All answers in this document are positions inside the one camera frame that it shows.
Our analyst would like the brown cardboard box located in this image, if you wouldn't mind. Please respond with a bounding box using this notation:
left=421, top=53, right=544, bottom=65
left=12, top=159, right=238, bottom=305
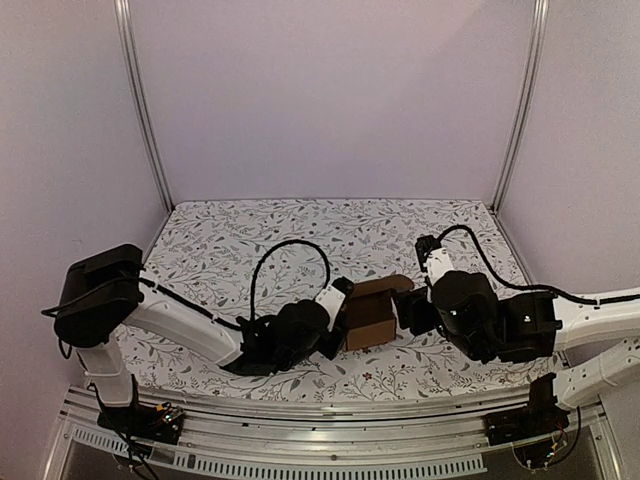
left=345, top=274, right=414, bottom=351

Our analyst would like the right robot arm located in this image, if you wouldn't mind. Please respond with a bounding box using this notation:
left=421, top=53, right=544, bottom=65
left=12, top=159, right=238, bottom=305
left=392, top=271, right=639, bottom=436

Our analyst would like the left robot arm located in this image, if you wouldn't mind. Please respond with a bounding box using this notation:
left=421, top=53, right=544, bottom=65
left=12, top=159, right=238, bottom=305
left=41, top=244, right=355, bottom=434

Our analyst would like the floral patterned table mat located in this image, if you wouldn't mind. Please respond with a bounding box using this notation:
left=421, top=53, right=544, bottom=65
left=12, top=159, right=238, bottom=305
left=95, top=198, right=560, bottom=404

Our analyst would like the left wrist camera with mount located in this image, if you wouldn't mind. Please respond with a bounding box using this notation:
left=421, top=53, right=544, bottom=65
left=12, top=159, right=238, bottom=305
left=314, top=277, right=355, bottom=323

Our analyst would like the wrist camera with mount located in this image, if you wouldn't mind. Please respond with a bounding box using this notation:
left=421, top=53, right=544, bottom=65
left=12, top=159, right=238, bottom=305
left=415, top=235, right=454, bottom=287
left=314, top=277, right=355, bottom=323

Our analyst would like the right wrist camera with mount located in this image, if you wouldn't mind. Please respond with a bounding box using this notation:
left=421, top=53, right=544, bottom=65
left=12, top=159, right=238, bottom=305
left=415, top=235, right=454, bottom=287

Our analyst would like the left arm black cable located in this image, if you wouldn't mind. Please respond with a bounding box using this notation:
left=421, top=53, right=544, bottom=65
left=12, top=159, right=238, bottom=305
left=248, top=239, right=333, bottom=326

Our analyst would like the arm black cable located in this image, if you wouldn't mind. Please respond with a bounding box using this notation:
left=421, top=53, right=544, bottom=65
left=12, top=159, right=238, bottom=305
left=248, top=239, right=333, bottom=326
left=434, top=224, right=601, bottom=305

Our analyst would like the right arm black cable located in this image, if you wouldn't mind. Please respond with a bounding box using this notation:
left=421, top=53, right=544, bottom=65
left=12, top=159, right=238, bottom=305
left=434, top=224, right=601, bottom=305

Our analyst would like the aluminium front rail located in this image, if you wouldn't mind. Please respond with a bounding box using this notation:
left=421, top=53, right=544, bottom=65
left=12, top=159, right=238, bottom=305
left=39, top=386, right=626, bottom=479

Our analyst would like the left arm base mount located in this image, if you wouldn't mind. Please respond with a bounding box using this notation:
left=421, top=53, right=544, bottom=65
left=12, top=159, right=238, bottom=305
left=97, top=402, right=185, bottom=445

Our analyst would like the right aluminium frame post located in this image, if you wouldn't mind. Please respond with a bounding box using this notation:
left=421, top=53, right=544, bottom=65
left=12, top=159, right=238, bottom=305
left=490, top=0, right=550, bottom=216

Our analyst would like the aluminium frame post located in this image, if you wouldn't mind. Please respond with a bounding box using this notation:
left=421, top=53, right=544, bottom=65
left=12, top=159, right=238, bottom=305
left=114, top=0, right=175, bottom=214
left=490, top=0, right=550, bottom=216

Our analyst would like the left aluminium frame post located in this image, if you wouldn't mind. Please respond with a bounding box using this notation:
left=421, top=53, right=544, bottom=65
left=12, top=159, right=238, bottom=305
left=114, top=0, right=175, bottom=214

